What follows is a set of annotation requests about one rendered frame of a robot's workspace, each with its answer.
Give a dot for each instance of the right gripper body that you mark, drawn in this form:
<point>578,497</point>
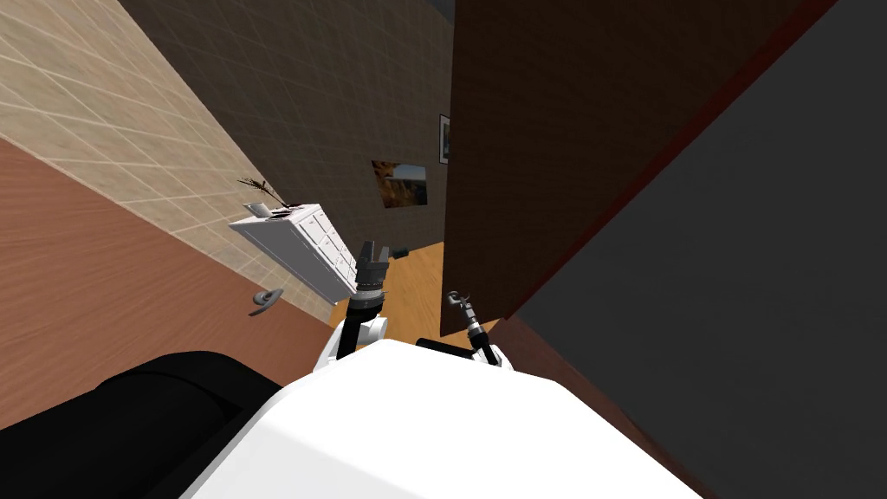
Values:
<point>462,303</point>

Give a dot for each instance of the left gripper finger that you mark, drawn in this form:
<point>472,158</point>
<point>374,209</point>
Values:
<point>367,251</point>
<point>383,255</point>

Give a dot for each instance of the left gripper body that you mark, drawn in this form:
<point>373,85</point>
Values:
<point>372,267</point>

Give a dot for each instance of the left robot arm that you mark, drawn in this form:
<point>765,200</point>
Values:
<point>138,430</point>

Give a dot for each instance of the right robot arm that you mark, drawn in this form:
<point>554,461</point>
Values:
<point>480,338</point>

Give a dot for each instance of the white chest of drawers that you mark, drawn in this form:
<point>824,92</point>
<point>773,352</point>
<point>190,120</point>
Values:
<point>305,246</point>

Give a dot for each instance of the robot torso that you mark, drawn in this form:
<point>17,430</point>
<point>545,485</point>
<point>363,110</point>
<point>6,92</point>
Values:
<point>429,430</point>

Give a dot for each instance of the dark brown wooden door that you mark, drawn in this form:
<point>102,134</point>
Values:
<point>554,159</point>

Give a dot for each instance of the reddish brown wooden door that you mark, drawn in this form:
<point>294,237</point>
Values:
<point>97,305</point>

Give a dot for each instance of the orange landscape wall picture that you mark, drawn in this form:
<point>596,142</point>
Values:
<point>400,184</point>

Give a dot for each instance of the framed wall picture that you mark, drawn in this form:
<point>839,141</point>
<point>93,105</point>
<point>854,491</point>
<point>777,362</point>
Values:
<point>445,138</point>

